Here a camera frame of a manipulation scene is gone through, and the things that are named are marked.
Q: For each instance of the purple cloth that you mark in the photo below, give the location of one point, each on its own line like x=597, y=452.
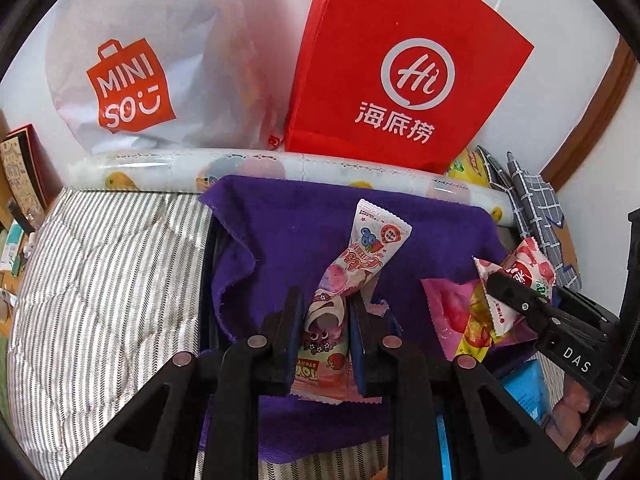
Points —
x=280, y=220

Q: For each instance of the yellow pink snack packet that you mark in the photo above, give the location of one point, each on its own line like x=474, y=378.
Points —
x=475, y=342

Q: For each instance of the red paper bag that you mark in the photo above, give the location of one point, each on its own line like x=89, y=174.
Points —
x=400, y=20

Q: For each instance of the red patterned box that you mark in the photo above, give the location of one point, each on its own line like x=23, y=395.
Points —
x=22, y=170

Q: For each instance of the person's right hand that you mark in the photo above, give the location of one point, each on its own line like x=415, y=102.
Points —
x=575, y=415

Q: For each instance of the grey checked cloth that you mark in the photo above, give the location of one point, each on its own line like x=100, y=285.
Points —
x=530, y=200

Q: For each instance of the white teal packet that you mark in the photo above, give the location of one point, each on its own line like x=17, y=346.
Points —
x=12, y=250

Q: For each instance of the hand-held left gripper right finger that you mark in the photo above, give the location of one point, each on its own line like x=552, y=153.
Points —
x=356, y=345

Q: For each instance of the printed plastic film roll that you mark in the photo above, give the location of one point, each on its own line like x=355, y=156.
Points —
x=250, y=165

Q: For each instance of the white plastic bag orange logo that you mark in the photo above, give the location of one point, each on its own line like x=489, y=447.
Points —
x=165, y=25

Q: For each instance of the brown wooden door frame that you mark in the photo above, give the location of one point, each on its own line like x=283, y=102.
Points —
x=595, y=120

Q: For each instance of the grey striped quilt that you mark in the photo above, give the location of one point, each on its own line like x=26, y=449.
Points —
x=110, y=285

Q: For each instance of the red white snack packet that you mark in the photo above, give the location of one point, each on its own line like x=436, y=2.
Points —
x=530, y=270

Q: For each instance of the pink cone snack packet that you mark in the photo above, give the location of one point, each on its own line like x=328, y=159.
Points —
x=370, y=240

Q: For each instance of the pink strawberry snack packet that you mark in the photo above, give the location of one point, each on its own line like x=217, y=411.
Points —
x=447, y=310

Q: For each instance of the yellow green packets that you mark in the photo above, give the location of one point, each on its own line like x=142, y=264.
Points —
x=467, y=172

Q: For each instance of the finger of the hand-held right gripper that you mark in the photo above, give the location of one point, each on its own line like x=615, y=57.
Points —
x=585, y=307
x=525, y=305

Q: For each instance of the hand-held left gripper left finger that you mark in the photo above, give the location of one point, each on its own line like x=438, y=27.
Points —
x=295, y=320

